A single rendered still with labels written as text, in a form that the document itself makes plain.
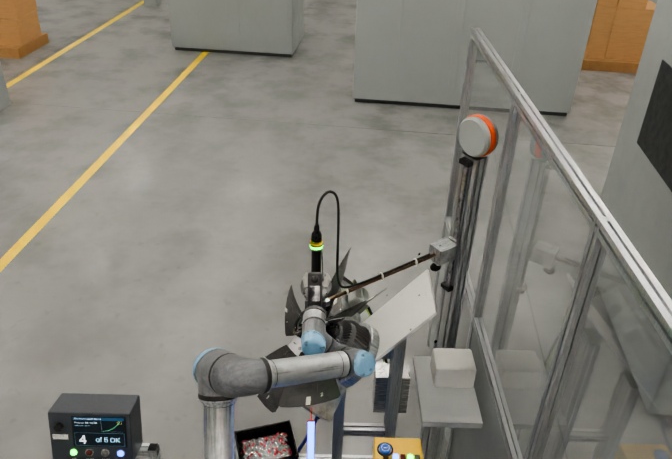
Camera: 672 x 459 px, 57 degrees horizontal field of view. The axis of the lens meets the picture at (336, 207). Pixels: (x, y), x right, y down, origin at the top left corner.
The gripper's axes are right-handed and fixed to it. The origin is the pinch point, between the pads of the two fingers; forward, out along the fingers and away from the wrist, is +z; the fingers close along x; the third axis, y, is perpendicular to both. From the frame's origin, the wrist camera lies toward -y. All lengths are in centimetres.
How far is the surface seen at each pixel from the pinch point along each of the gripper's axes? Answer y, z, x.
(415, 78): 118, 534, 100
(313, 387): 33.0, -22.2, -0.1
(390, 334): 31.6, 4.0, 28.6
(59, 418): 27, -43, -79
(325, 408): 54, -14, 4
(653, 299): -55, -77, 70
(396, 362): 48, 6, 32
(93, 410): 25, -41, -69
